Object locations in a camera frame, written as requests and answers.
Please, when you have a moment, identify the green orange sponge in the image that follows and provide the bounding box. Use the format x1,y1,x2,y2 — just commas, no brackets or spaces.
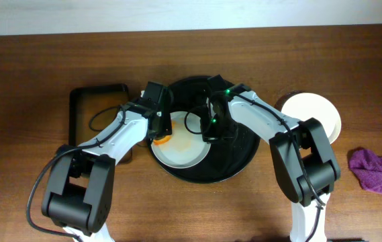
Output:
152,134,173,146

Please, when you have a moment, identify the grey plate with sauce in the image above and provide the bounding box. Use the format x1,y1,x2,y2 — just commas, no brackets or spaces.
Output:
150,111,211,169

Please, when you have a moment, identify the white plate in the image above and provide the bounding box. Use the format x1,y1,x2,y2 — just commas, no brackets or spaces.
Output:
281,93,342,144

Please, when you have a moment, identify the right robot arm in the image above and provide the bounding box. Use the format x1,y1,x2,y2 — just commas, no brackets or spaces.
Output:
197,75,340,241

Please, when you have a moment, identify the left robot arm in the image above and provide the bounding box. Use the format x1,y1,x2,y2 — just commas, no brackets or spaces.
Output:
41,82,173,241

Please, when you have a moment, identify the rectangular black tray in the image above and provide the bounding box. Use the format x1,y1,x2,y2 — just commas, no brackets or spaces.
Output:
68,83,130,146

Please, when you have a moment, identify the round black tray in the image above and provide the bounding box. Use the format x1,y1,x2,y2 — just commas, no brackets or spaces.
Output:
147,76,260,184

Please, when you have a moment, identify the purple cloth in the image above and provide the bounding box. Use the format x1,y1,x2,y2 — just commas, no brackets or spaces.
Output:
348,149,382,194

